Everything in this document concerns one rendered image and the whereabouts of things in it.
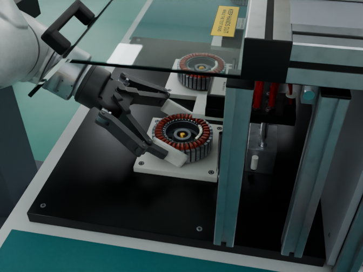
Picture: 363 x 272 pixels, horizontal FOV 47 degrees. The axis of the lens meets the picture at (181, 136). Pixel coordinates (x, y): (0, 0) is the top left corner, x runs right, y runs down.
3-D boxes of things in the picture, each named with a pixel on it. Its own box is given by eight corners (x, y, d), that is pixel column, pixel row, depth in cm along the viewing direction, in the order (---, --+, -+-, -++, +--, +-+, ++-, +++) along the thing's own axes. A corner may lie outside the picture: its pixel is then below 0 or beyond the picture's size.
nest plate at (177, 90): (162, 97, 93) (162, 92, 93) (175, 63, 105) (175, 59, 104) (229, 104, 91) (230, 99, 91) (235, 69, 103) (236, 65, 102)
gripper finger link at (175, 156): (154, 136, 71) (153, 138, 71) (189, 155, 73) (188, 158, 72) (146, 146, 73) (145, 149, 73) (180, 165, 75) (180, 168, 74)
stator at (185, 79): (170, 86, 95) (170, 72, 92) (185, 62, 103) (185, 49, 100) (219, 95, 92) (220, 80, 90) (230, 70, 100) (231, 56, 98)
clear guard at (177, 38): (28, 97, 52) (15, 54, 48) (94, 18, 70) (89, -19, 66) (298, 127, 47) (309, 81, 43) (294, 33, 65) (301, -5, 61)
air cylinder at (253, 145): (243, 171, 75) (247, 148, 72) (246, 144, 81) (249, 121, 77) (272, 175, 74) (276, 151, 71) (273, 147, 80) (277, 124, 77)
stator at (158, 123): (146, 161, 75) (145, 145, 73) (159, 123, 84) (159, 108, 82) (208, 169, 74) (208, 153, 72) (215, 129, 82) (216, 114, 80)
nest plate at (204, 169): (133, 171, 75) (133, 167, 74) (153, 121, 86) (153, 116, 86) (216, 182, 73) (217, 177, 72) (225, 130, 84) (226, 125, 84)
